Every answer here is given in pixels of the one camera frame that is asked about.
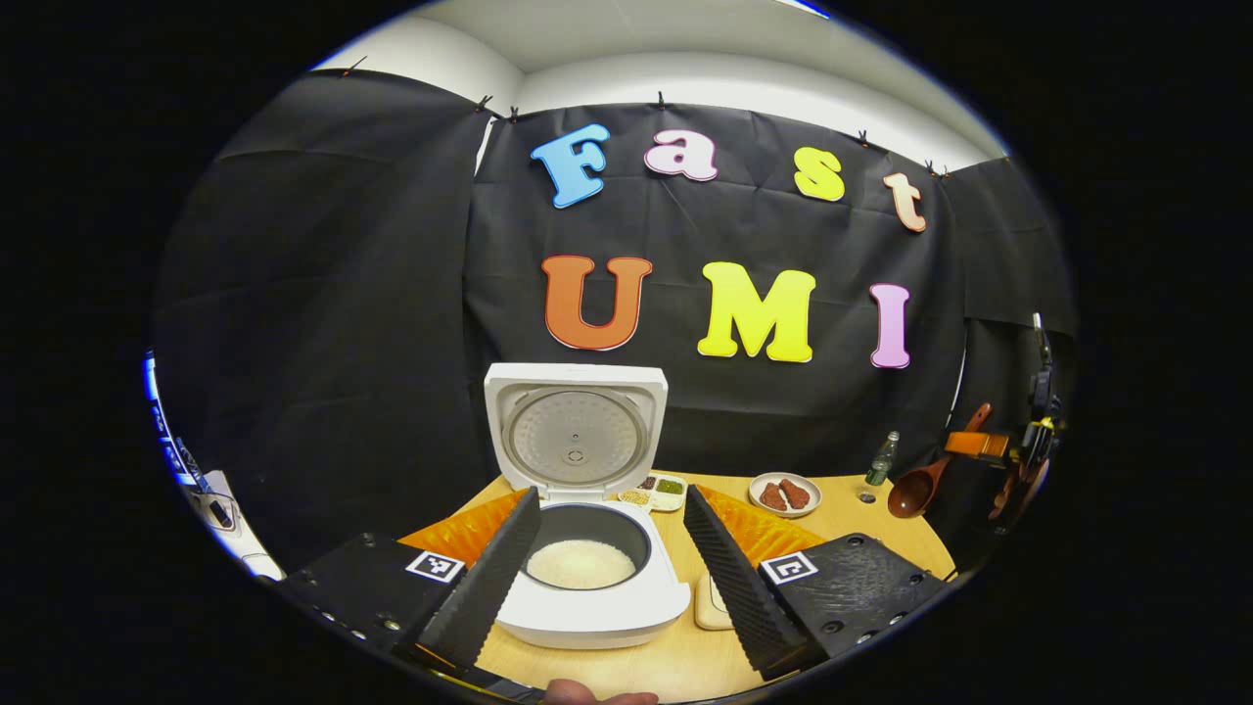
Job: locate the white device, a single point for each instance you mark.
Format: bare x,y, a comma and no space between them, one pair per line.
230,519

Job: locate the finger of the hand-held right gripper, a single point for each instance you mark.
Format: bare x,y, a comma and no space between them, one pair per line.
979,446

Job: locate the clear rice box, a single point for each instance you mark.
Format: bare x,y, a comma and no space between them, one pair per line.
712,607

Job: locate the small white plate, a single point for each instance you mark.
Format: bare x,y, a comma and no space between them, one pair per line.
783,513

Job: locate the green glass bottle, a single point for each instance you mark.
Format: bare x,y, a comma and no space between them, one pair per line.
881,465

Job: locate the brown wooden spoon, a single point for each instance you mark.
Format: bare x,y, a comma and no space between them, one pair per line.
915,494

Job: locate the white divided grain tray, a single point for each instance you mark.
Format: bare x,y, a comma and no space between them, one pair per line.
669,487

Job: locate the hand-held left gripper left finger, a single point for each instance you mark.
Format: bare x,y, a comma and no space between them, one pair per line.
494,578

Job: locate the black backdrop cloth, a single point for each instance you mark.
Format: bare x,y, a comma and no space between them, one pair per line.
392,294

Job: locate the row of black cloth clips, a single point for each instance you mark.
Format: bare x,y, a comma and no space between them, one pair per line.
661,101

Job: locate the white rice cooker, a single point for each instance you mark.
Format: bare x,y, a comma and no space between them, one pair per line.
587,622

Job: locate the white rice heap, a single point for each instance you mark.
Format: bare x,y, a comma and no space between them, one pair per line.
580,565

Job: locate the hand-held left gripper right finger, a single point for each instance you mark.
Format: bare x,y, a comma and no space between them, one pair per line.
729,578

